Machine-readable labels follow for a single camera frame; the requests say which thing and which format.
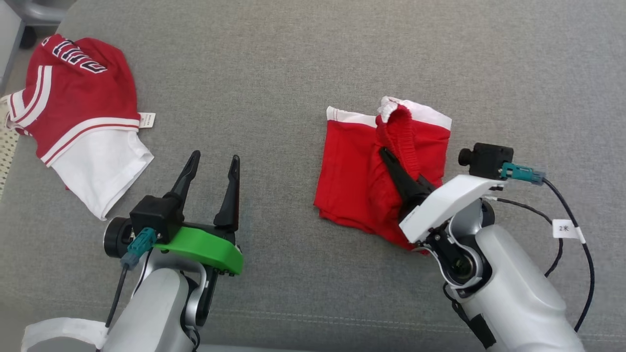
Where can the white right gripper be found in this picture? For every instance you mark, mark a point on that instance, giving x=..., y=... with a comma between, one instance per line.
x=450, y=200

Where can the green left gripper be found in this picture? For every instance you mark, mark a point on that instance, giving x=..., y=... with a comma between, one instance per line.
x=205, y=247

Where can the red shorts white waistband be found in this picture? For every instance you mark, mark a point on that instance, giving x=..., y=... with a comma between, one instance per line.
x=352, y=166

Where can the red white jersey shirt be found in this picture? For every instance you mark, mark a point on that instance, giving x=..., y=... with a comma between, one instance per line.
x=73, y=102

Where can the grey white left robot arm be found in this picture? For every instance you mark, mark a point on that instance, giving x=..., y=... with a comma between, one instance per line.
x=156, y=308

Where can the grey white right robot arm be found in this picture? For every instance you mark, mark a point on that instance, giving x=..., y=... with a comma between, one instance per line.
x=513, y=293

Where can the grey fabric sofa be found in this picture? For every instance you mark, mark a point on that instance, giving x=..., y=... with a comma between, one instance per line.
x=274, y=73

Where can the white perforated laundry basket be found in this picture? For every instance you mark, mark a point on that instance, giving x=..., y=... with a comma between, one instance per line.
x=7, y=146

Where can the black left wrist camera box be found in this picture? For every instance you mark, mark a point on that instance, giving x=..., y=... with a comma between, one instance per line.
x=154, y=217

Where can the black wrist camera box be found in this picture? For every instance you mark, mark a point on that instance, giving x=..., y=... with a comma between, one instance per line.
x=489, y=159
x=154, y=217

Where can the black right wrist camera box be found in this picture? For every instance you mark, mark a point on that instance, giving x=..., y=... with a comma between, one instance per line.
x=489, y=159

